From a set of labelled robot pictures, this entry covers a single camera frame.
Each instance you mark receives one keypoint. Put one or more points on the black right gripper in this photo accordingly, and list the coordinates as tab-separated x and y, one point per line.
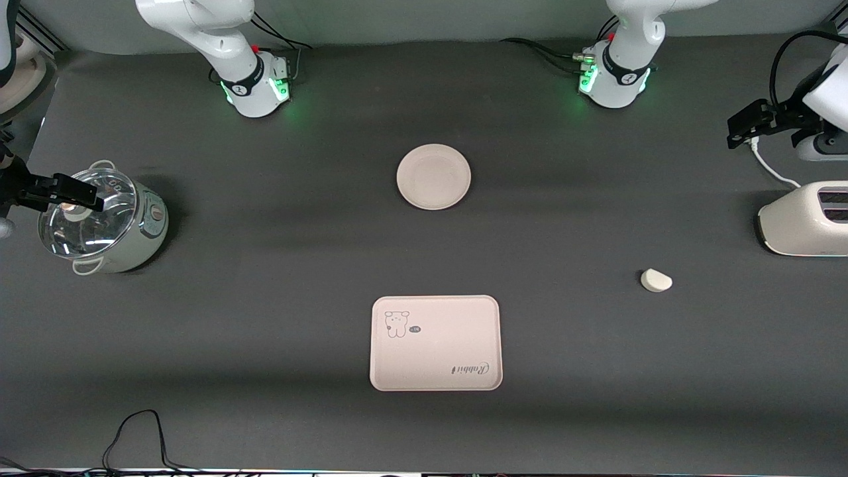
14	185

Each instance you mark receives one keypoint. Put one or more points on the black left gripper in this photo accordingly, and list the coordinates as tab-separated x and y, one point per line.
788	116

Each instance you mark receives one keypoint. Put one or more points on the white steamed bun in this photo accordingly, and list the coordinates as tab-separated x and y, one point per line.
656	281

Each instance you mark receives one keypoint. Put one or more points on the round beige plate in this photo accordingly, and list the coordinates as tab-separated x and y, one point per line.
434	177

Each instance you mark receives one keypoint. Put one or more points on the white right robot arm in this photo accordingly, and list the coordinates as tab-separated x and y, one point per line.
218	40

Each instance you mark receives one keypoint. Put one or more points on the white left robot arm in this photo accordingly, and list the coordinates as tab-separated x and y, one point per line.
623	73

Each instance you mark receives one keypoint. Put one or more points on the beige rectangular rabbit tray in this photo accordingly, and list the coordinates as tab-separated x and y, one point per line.
434	351

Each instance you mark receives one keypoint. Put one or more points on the glass pot lid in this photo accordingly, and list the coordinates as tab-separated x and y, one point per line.
86	228

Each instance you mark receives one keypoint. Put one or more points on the pale green electric pot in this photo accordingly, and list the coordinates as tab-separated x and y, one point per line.
142	238

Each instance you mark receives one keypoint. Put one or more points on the cream white toaster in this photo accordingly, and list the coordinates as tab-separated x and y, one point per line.
801	222

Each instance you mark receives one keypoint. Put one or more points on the beige round background object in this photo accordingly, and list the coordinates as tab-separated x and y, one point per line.
20	73

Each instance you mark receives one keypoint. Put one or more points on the aluminium frame rail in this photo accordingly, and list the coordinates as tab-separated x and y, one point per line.
40	33
841	28

